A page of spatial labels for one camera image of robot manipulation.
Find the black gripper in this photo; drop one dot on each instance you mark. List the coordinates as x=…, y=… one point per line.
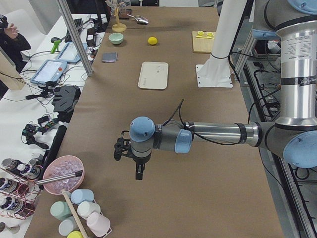
x=140, y=160

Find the yellow lemon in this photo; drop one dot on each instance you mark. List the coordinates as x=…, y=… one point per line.
x=152, y=41

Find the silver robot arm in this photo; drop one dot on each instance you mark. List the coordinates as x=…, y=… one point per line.
x=293, y=135

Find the cream rabbit tray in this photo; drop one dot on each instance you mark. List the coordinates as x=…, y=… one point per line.
x=153, y=75

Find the metal tongs in bowl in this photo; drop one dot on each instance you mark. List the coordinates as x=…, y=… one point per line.
x=59, y=178

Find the light blue cup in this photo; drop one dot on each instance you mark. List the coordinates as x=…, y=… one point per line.
x=81, y=195

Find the white cup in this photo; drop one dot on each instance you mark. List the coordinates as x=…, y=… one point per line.
x=86, y=208

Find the pink cup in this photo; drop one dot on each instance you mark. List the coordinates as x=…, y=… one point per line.
x=99, y=224

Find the mint green cup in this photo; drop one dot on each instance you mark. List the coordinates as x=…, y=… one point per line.
x=60, y=210

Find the yellow cup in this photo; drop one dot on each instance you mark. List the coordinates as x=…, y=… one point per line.
x=75, y=234

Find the grey-white cup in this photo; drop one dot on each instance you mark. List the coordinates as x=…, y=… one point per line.
x=67, y=226

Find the grey folded cloth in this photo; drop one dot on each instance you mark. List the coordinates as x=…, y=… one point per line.
x=109, y=57

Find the mint green bowl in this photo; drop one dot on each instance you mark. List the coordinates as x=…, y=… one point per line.
x=116, y=38

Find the blue teach pendant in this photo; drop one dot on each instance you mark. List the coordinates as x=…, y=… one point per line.
x=69, y=54
x=50, y=71

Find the wooden cutting board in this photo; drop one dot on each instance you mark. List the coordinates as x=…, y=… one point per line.
x=202, y=44

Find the wooden mug tree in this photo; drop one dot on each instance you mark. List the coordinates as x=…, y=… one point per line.
x=118, y=26

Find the metal scoop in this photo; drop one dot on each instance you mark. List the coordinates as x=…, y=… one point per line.
x=139, y=19

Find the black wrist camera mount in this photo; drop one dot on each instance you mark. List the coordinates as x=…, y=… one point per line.
x=122, y=147

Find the white camera pole stand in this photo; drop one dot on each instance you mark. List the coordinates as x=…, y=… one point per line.
x=215, y=72

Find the copper wire bottle rack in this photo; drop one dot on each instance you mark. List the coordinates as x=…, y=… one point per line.
x=18, y=189

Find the green handled tool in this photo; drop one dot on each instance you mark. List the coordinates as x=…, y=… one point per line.
x=56, y=42

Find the aluminium frame post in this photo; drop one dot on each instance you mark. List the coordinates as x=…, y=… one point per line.
x=67, y=16

